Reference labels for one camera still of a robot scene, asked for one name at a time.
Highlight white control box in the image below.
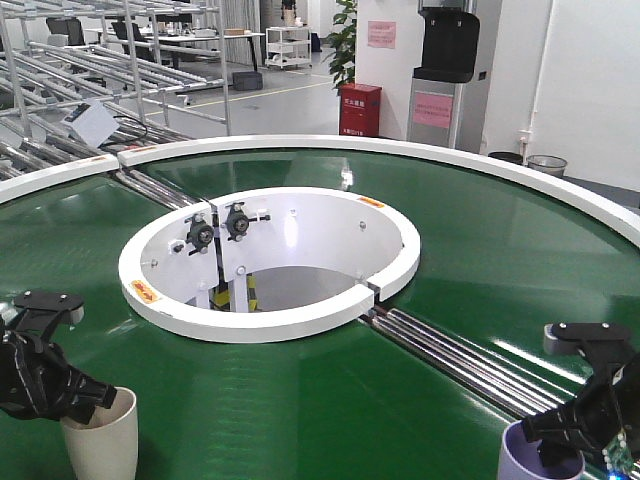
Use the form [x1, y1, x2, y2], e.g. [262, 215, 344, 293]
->
[61, 99, 119, 147]

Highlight green conveyor belt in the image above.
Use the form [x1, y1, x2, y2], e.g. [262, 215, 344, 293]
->
[1, 149, 639, 479]

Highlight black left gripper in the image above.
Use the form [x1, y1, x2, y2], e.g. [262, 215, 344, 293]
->
[1, 330, 117, 425]

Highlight white shelf cart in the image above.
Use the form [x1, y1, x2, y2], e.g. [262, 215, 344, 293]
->
[265, 26, 312, 69]

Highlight steel conveyor rollers front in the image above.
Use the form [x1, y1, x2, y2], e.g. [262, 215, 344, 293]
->
[361, 306, 573, 418]

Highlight beige plastic cup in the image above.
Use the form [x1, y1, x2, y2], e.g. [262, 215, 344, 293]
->
[60, 387, 138, 480]

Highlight purple plastic cup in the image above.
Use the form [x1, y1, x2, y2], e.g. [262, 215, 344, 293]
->
[496, 421, 585, 480]

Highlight pink wall notice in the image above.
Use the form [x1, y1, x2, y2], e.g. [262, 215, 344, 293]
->
[367, 21, 397, 49]

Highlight steel roller rack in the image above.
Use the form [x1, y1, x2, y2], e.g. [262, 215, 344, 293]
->
[0, 0, 234, 182]

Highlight white outer conveyor rim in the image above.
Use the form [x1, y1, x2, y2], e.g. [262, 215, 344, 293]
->
[1, 134, 639, 246]

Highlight steel conveyor rollers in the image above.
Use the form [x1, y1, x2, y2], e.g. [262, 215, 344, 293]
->
[361, 306, 573, 418]
[110, 168, 200, 210]

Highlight green potted plant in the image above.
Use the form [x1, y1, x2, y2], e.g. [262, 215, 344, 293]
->
[326, 0, 358, 90]

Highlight white inner conveyor ring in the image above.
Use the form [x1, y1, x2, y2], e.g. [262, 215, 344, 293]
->
[118, 186, 421, 345]

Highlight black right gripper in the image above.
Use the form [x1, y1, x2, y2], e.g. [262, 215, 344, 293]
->
[522, 353, 639, 467]

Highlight red fire extinguisher cabinet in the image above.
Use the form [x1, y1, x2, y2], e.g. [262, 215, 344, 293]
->
[339, 83, 382, 137]

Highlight black water dispenser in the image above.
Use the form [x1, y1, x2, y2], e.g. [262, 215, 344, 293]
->
[407, 1, 480, 148]

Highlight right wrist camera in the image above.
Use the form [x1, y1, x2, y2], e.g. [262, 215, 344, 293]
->
[543, 323, 636, 375]

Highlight steel conveyor rollers back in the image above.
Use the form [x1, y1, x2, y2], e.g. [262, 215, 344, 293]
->
[110, 168, 200, 210]

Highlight wire mesh waste bin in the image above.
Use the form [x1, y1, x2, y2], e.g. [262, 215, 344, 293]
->
[526, 154, 568, 178]

